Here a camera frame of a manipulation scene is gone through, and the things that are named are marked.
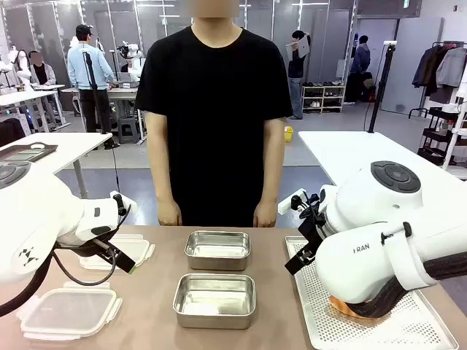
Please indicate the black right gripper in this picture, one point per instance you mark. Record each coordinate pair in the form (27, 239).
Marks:
(312, 229)

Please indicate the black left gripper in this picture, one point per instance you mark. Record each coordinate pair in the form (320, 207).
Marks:
(85, 248)

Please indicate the golden brown bread roll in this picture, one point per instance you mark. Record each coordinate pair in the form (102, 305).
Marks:
(343, 308)

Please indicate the translucent plastic clip lid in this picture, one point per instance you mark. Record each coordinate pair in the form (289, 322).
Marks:
(140, 249)
(69, 310)

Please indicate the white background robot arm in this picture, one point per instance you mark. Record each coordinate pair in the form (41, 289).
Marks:
(133, 58)

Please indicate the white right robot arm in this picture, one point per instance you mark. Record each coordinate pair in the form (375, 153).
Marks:
(365, 215)

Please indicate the person's left forearm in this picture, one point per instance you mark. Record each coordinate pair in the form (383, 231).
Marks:
(271, 175)

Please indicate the person's right forearm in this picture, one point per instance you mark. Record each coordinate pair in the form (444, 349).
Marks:
(160, 175)

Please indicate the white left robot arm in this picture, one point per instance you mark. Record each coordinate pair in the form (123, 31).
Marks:
(36, 204)

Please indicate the steel rectangular container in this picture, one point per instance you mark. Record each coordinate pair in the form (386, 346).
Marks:
(214, 299)
(217, 248)

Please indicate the person's left hand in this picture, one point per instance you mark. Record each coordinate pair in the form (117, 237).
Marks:
(265, 215)

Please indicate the person's right hand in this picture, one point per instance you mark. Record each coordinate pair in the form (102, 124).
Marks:
(169, 213)

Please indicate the perforated metal baking tray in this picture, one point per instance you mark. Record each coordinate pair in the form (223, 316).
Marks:
(328, 328)

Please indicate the white table with dark tray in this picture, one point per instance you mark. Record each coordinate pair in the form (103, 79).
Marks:
(69, 146)

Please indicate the large white empty table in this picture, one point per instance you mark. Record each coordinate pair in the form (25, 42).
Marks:
(346, 153)

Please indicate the grey plastic stool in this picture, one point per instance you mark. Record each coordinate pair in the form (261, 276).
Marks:
(128, 130)

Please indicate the yellow bin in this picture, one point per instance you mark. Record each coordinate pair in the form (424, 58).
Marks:
(288, 134)

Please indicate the dark rectangular tray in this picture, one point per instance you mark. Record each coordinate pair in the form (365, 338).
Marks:
(25, 153)

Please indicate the black chair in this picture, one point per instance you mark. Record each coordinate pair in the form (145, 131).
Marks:
(11, 131)

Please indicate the grey background workbench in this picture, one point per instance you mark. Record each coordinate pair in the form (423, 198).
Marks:
(124, 93)

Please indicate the white shoe rack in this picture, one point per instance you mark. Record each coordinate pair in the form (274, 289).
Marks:
(323, 98)

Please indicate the person in black t-shirt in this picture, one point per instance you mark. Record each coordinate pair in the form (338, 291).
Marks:
(215, 109)

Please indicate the white background desk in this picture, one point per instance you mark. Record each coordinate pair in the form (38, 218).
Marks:
(29, 96)

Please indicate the black utility cart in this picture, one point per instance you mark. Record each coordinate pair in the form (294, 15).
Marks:
(434, 142)

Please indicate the person holding tablet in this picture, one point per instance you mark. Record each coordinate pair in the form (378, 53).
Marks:
(297, 73)

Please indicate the man in light blue sweater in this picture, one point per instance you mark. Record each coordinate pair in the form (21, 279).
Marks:
(87, 65)

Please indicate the seated person in grey jacket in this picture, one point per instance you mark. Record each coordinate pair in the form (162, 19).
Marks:
(42, 73)

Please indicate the black clothes rack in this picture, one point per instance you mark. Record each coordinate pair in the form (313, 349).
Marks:
(427, 102)

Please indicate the person in dark jacket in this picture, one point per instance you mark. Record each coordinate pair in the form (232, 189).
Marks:
(359, 62)

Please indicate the small white background robot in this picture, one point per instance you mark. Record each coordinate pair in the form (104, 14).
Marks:
(16, 65)

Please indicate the dark hanging jacket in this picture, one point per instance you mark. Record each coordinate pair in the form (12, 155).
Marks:
(427, 69)

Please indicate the grey hanging jacket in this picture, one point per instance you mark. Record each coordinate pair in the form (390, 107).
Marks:
(452, 67)

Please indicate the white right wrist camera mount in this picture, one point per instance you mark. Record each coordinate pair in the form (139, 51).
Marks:
(284, 207)

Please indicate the black pole with white camera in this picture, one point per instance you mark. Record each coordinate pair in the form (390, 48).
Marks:
(381, 84)

